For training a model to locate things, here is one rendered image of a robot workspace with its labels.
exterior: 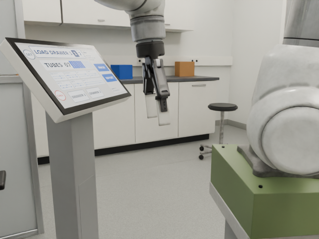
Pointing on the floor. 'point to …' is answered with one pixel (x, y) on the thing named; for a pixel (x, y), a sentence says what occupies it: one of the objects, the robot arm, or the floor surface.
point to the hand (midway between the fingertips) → (157, 117)
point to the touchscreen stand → (73, 177)
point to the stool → (220, 123)
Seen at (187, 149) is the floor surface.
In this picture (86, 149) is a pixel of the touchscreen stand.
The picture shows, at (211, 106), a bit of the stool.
